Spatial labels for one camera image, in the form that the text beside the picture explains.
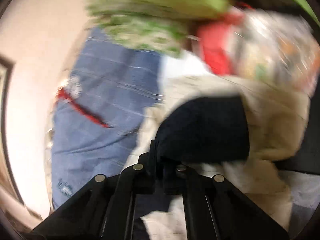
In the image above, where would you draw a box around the blue plaid pillow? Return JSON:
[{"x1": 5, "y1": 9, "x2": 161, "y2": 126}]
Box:
[{"x1": 49, "y1": 27, "x2": 166, "y2": 211}]

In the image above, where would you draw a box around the green patterned cloth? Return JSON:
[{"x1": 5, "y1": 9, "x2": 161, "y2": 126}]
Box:
[{"x1": 99, "y1": 11, "x2": 189, "y2": 58}]

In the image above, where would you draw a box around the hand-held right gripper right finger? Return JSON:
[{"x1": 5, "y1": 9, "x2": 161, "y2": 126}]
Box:
[{"x1": 162, "y1": 164, "x2": 290, "y2": 240}]

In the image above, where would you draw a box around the dark navy garment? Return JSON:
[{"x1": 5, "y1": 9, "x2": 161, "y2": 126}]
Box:
[{"x1": 134, "y1": 97, "x2": 251, "y2": 240}]

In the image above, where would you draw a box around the dark wooden frame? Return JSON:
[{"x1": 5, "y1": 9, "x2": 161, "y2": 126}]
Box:
[{"x1": 0, "y1": 54, "x2": 27, "y2": 207}]

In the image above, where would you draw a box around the red bag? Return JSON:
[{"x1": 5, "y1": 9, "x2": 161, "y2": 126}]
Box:
[{"x1": 194, "y1": 2, "x2": 252, "y2": 76}]

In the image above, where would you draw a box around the white cloth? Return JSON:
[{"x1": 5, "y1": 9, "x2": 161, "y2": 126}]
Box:
[{"x1": 159, "y1": 49, "x2": 213, "y2": 81}]

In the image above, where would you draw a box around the clear plastic bag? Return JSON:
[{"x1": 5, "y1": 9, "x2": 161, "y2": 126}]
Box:
[{"x1": 231, "y1": 7, "x2": 320, "y2": 98}]

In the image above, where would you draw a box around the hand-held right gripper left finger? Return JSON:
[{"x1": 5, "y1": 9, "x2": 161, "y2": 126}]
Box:
[{"x1": 25, "y1": 140, "x2": 163, "y2": 240}]

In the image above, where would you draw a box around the cream leaf-print quilt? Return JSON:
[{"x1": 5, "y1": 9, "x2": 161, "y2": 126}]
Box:
[{"x1": 124, "y1": 74, "x2": 313, "y2": 240}]

